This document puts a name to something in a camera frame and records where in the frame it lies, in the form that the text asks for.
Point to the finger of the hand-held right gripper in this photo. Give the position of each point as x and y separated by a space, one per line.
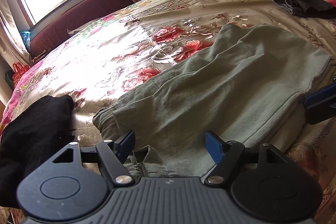
319 98

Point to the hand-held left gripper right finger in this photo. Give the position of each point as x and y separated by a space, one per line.
214 146

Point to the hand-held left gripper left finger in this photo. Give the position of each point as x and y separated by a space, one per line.
126 143

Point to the green pants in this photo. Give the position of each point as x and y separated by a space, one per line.
210 87

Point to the floral bedspread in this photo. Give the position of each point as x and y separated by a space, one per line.
105 56

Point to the black garment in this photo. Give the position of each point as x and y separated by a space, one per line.
31 129

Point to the red bag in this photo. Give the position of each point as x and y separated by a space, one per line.
19 73

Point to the blue bag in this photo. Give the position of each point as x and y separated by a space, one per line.
26 39

